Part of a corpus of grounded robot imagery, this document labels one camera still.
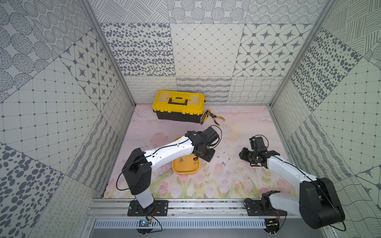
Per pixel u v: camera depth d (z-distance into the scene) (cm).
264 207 67
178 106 100
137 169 43
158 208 74
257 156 65
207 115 112
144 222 71
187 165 88
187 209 75
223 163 90
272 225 73
